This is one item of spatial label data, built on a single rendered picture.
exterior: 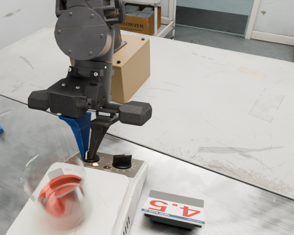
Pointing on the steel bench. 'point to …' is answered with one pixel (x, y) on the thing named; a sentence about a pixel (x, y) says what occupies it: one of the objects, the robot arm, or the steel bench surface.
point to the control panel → (136, 164)
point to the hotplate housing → (130, 202)
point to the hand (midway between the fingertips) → (88, 137)
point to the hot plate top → (26, 216)
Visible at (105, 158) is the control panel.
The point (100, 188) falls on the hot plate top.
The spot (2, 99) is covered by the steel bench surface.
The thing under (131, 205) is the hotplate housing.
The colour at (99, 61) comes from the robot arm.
